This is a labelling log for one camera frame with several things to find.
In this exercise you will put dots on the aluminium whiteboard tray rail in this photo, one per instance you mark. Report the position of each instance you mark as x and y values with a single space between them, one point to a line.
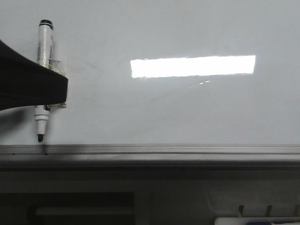
148 155

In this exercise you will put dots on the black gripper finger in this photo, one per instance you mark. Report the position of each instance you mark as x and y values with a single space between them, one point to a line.
26 83

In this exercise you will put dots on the red magnet taped to marker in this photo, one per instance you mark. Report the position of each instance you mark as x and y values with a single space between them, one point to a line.
58 67

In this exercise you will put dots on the white whiteboard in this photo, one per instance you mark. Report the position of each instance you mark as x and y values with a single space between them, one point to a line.
168 71

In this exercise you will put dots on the white whiteboard marker pen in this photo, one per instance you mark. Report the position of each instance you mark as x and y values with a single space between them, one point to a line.
44 55

